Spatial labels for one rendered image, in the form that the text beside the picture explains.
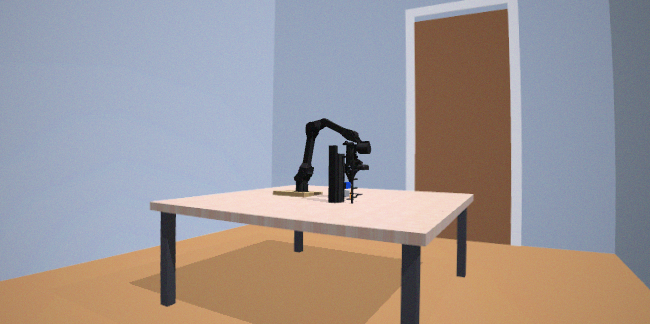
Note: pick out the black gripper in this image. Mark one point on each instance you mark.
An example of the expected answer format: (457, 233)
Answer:
(348, 169)

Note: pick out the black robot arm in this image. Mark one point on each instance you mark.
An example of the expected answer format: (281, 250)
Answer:
(312, 130)

